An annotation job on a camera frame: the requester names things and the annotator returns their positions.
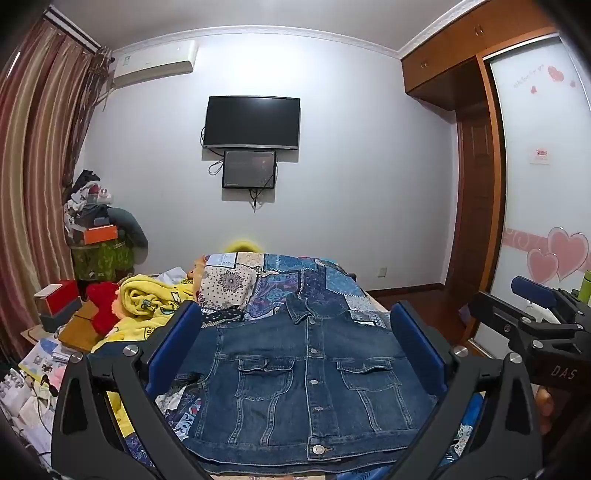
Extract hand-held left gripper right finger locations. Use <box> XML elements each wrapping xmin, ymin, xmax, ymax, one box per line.
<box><xmin>392</xmin><ymin>301</ymin><xmax>543</xmax><ymax>480</ymax></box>

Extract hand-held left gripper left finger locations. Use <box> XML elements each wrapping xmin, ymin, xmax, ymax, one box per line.
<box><xmin>51</xmin><ymin>301</ymin><xmax>213</xmax><ymax>480</ymax></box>

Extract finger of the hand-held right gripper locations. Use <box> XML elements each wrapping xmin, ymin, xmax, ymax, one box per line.
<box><xmin>468</xmin><ymin>291</ymin><xmax>591</xmax><ymax>354</ymax></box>
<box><xmin>510</xmin><ymin>275</ymin><xmax>591</xmax><ymax>309</ymax></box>

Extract blue denim jacket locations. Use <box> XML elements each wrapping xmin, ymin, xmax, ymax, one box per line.
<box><xmin>173</xmin><ymin>295</ymin><xmax>439</xmax><ymax>463</ymax></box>

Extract pile of clothes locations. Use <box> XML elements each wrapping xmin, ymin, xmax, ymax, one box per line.
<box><xmin>62</xmin><ymin>169</ymin><xmax>116</xmax><ymax>246</ymax></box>

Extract person's right hand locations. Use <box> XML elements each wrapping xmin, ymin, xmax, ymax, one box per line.
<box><xmin>534</xmin><ymin>384</ymin><xmax>556</xmax><ymax>435</ymax></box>

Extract yellow cartoon blanket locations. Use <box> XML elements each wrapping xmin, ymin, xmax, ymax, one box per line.
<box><xmin>90</xmin><ymin>273</ymin><xmax>204</xmax><ymax>439</ymax></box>

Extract red plush toy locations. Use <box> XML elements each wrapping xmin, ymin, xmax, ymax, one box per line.
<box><xmin>86</xmin><ymin>281</ymin><xmax>122</xmax><ymax>336</ymax></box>

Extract brown cardboard box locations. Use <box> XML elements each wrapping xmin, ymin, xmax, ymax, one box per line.
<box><xmin>57</xmin><ymin>302</ymin><xmax>100</xmax><ymax>354</ymax></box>

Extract brown wooden door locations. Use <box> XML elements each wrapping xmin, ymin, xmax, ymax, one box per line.
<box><xmin>444</xmin><ymin>104</ymin><xmax>505</xmax><ymax>298</ymax></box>

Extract green patterned cloth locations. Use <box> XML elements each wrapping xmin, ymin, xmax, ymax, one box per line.
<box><xmin>71</xmin><ymin>240</ymin><xmax>136</xmax><ymax>282</ymax></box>

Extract blue patchwork quilt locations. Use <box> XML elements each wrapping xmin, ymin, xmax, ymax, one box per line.
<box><xmin>124</xmin><ymin>251</ymin><xmax>485</xmax><ymax>478</ymax></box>

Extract yellow round cushion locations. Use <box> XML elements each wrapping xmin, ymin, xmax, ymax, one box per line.
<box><xmin>224</xmin><ymin>239</ymin><xmax>262</xmax><ymax>254</ymax></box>

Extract grey box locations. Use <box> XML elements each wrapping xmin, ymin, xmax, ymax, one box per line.
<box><xmin>39</xmin><ymin>299</ymin><xmax>84</xmax><ymax>334</ymax></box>

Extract red and white box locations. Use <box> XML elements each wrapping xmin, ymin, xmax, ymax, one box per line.
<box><xmin>34</xmin><ymin>280</ymin><xmax>79</xmax><ymax>320</ymax></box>

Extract orange box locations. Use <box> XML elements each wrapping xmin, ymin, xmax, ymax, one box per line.
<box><xmin>82</xmin><ymin>224</ymin><xmax>117</xmax><ymax>244</ymax></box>

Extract pile of papers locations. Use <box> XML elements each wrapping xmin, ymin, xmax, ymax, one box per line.
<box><xmin>0</xmin><ymin>336</ymin><xmax>71</xmax><ymax>462</ymax></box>

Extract small black monitor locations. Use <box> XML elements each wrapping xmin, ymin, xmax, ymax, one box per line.
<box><xmin>222</xmin><ymin>150</ymin><xmax>278</xmax><ymax>189</ymax></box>

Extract striped brown curtain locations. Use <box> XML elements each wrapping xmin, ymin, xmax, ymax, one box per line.
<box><xmin>0</xmin><ymin>8</ymin><xmax>114</xmax><ymax>363</ymax></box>

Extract wooden overhead cabinets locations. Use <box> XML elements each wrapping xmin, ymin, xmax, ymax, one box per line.
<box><xmin>400</xmin><ymin>0</ymin><xmax>560</xmax><ymax>112</ymax></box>

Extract white air conditioner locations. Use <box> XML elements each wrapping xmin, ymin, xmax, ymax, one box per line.
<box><xmin>112</xmin><ymin>39</ymin><xmax>199</xmax><ymax>89</ymax></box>

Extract black wall television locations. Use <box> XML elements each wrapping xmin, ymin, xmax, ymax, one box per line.
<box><xmin>203</xmin><ymin>95</ymin><xmax>302</xmax><ymax>151</ymax></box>

